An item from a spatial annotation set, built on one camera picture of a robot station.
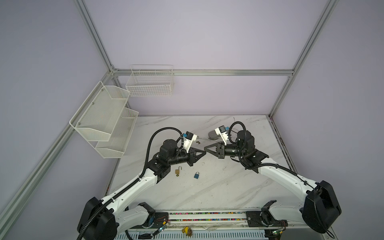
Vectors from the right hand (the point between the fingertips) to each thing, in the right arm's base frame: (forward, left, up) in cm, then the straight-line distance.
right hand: (205, 150), depth 70 cm
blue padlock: (-2, +5, -25) cm, 26 cm away
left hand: (-1, 0, -2) cm, 2 cm away
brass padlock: (+1, +17, -26) cm, 31 cm away
